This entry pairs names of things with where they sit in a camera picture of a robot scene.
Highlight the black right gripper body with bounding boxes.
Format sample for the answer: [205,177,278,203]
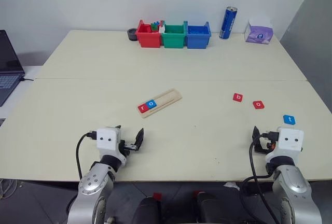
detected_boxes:
[254,137,276,155]

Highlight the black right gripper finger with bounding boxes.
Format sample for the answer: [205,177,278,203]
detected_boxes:
[252,126,261,145]

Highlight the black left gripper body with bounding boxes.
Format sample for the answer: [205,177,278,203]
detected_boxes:
[118,140,139,158]

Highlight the wooden letter tray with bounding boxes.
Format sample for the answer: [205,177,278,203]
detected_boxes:
[137,88,183,119]

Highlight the blue letter tile t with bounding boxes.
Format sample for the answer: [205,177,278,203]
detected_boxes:
[282,114,297,126]

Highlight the dark rounded shape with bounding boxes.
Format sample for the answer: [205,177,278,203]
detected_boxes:
[195,191,229,224]
[131,196,162,224]

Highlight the red plastic bin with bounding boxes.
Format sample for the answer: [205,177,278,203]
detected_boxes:
[136,19,164,49]

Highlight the purple tissue box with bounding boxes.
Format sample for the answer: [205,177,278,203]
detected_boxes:
[244,18,275,46]

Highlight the green plastic bin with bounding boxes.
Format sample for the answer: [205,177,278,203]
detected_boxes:
[161,22,188,49]

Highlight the white side table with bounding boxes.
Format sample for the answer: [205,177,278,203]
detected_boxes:
[0,64,45,128]

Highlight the blue plastic bin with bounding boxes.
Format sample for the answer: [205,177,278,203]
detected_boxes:
[186,21,212,50]

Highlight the blue drink can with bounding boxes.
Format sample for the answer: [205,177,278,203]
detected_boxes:
[218,6,239,40]

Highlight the dark laptop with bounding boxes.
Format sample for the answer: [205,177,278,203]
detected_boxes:
[0,30,26,107]

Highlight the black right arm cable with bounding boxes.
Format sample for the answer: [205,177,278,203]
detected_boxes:
[239,130,281,224]

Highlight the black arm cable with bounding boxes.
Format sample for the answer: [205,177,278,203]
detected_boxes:
[239,130,281,224]
[75,130,98,180]

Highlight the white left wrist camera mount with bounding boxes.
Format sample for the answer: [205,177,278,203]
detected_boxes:
[96,127,122,157]

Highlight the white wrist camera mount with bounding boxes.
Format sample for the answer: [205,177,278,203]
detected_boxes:
[96,127,122,157]
[267,127,305,160]

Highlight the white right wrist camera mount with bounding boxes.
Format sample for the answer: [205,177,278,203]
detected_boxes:
[267,127,305,160]

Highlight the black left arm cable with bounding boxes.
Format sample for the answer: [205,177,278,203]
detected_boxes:
[75,130,98,180]

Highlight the grey floor cables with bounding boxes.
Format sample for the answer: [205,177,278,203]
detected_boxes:
[0,178,18,200]

